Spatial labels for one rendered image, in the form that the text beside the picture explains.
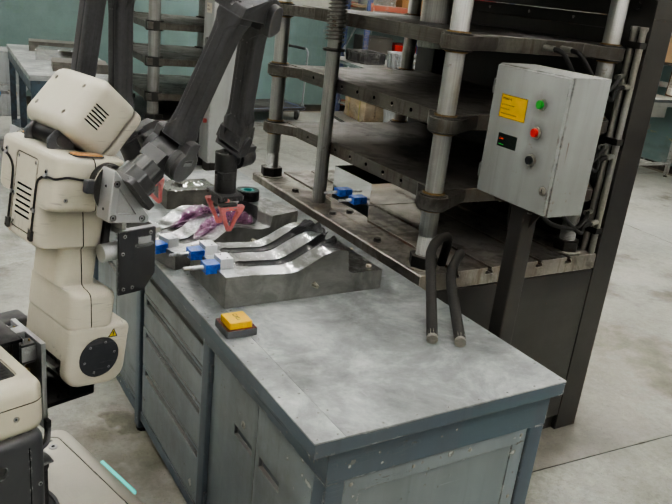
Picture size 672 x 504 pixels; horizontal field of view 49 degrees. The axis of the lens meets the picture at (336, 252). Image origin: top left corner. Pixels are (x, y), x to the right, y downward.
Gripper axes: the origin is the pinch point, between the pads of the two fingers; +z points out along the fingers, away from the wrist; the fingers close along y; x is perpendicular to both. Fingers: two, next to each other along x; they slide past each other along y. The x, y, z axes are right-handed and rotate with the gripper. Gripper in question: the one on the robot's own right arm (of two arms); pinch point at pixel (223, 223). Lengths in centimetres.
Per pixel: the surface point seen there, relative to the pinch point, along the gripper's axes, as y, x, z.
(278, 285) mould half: -8.2, -13.3, 16.3
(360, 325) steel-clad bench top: -28.3, -27.9, 21.5
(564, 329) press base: -1, -144, 56
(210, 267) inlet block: -1.9, 4.1, 11.2
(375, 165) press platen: 46, -79, 0
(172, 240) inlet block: 25.7, 5.1, 13.3
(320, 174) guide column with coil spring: 79, -75, 12
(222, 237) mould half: 26.0, -10.9, 14.0
